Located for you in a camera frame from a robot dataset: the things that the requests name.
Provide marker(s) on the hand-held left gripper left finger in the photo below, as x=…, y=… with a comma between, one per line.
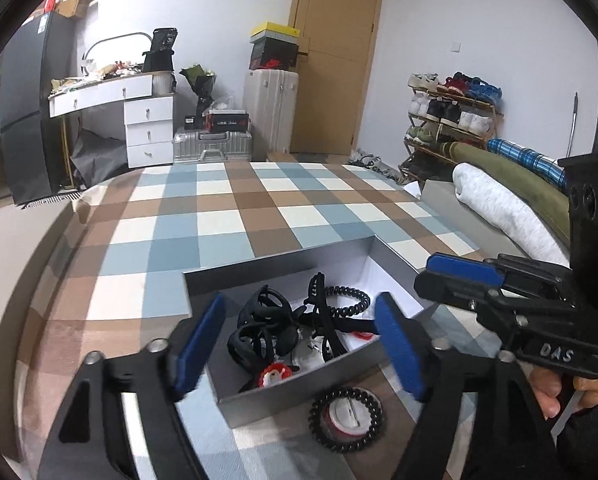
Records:
x=199, y=345

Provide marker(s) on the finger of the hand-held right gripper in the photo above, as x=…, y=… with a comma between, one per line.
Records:
x=459, y=292
x=464, y=267

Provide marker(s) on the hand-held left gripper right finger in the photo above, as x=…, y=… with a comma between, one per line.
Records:
x=401, y=350

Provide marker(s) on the black hair claw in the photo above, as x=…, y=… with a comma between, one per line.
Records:
x=259, y=310
x=239, y=350

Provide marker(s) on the long black hair clip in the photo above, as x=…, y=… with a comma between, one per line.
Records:
x=329, y=325

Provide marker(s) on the small red hair ornament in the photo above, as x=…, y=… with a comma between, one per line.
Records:
x=274, y=375

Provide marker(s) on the grey storage box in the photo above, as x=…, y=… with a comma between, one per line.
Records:
x=279, y=405

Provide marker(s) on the person's right forearm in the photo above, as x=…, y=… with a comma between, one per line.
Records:
x=594, y=445

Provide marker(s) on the person's right hand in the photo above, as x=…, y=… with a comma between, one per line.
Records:
x=596, y=390

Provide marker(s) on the round white red case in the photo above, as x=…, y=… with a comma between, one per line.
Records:
x=349, y=415

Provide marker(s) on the rolled green blanket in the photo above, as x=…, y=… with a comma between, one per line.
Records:
x=524, y=185

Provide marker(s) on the blue plaid blanket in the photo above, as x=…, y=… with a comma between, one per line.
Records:
x=534, y=160

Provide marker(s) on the thin metal rod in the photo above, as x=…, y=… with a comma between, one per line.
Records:
x=572, y=125

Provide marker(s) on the wooden shoe rack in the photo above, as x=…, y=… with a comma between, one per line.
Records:
x=411, y=160

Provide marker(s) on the checkered blanket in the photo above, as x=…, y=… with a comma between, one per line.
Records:
x=179, y=225

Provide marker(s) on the scattered slippers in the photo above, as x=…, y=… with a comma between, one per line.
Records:
x=376, y=162

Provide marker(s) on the group of assorted shoes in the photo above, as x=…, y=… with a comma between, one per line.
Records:
x=449, y=107

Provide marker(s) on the silver suitcase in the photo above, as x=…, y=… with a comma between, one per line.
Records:
x=214, y=142

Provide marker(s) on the dark cloth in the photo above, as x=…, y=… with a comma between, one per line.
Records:
x=96, y=155

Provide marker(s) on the white vanity desk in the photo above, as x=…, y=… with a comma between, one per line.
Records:
x=149, y=130

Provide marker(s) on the small black box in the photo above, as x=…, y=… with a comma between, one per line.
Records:
x=191, y=122

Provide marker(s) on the black red flat box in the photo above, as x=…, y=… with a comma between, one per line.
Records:
x=226, y=121

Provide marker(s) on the wooden door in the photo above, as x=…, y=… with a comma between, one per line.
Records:
x=336, y=60

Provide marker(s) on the white suitcase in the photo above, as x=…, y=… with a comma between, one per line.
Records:
x=269, y=110

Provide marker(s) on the white ribbed container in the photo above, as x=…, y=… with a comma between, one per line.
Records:
x=163, y=83

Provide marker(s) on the wrapped flower bouquet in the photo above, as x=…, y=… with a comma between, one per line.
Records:
x=199, y=80

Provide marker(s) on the black red shoe box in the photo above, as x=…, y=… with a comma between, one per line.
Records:
x=273, y=57

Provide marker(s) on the dark grey refrigerator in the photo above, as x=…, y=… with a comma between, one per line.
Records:
x=34, y=110

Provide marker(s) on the pile of desk clutter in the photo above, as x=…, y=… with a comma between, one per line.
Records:
x=99, y=74

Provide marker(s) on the black bag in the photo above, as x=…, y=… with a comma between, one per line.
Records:
x=159, y=55

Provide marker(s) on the yellow shoe box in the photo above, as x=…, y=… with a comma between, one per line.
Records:
x=274, y=30

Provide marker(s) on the arched vanity mirror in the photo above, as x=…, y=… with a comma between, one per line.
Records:
x=114, y=52

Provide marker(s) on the open cardboard box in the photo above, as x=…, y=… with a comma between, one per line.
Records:
x=76, y=6

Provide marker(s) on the small red box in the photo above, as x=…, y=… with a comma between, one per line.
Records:
x=51, y=4

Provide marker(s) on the beige bed frame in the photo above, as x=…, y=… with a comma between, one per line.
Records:
x=14, y=280

